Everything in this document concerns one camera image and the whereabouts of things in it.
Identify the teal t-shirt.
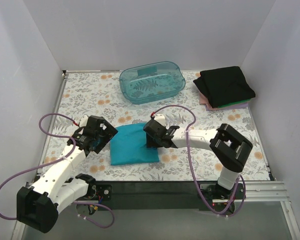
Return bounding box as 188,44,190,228
110,122,160,166

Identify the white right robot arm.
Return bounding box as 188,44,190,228
143,119,253,199

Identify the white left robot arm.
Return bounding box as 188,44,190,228
16,115,118,233

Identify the floral patterned table mat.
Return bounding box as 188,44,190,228
41,71,270,181

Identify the teal transparent plastic basket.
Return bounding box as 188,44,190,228
119,61,186,105

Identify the pink folded t-shirt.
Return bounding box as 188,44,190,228
199,92,209,105

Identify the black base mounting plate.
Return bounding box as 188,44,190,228
77,181,244,211

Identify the black folded t-shirt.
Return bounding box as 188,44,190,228
193,66,256,108

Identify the lavender folded t-shirt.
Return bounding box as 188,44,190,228
204,103,249,111

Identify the green folded t-shirt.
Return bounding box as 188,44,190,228
217,98,251,109

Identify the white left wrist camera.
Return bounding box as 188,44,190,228
78,114,89,127

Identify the aluminium frame rail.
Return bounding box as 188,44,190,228
21,181,291,203

